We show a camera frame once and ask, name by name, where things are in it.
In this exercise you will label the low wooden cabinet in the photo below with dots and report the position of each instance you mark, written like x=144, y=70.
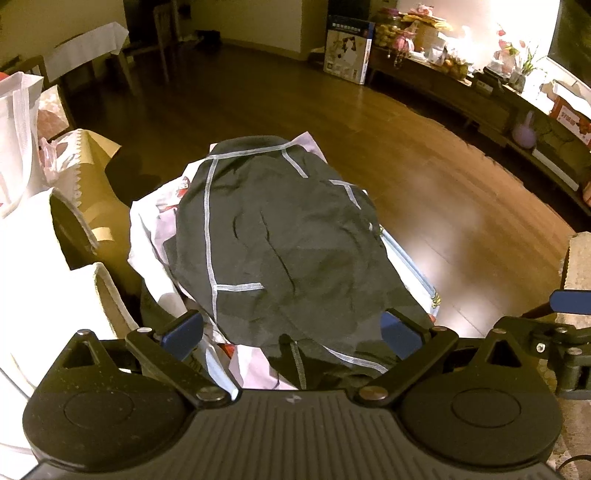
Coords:
x=489, y=106

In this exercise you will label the pale blue striped cloth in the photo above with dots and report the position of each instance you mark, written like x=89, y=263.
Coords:
x=411, y=272

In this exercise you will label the brown paper bag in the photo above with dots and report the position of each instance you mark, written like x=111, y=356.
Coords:
x=92, y=194

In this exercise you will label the black garment with grey seams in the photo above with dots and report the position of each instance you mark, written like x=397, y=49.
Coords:
x=286, y=240

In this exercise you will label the television screen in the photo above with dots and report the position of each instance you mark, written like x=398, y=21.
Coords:
x=572, y=41

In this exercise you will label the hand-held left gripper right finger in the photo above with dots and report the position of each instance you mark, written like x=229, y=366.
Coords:
x=399, y=334

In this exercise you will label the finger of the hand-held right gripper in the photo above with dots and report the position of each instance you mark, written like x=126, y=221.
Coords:
x=570, y=301
x=554, y=339

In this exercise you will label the pink plastic bag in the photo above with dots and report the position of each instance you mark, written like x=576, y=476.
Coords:
x=53, y=115

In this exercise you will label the red printed box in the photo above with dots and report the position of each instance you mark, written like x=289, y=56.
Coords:
x=572, y=117

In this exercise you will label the table with white cloth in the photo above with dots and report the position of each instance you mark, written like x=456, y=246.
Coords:
x=87, y=46

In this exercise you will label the pink flowers in vase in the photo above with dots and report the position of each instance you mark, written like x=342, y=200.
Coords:
x=512, y=50

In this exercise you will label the pile of gift packages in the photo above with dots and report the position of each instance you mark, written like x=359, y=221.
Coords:
x=415, y=32

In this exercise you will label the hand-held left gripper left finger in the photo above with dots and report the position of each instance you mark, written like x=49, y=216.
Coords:
x=182, y=334

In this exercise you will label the wooden chair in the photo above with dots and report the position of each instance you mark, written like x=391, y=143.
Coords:
x=161, y=32

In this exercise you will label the printed cardboard box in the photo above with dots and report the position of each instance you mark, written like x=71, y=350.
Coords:
x=348, y=50

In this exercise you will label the white tote bag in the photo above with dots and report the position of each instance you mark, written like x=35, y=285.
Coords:
x=18, y=138

